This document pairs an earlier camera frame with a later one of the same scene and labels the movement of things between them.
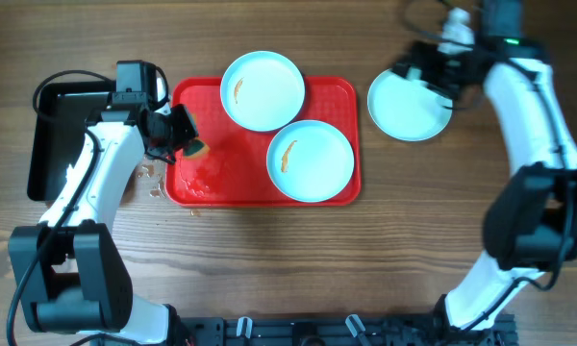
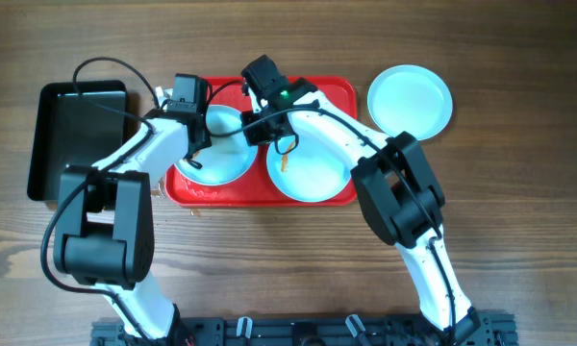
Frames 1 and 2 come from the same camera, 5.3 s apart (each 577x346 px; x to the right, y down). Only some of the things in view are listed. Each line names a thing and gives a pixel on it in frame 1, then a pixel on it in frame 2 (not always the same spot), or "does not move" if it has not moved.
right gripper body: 437,70 to 261,130
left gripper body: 174,128 to 204,142
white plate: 311,160 does not move
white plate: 406,109 does not move
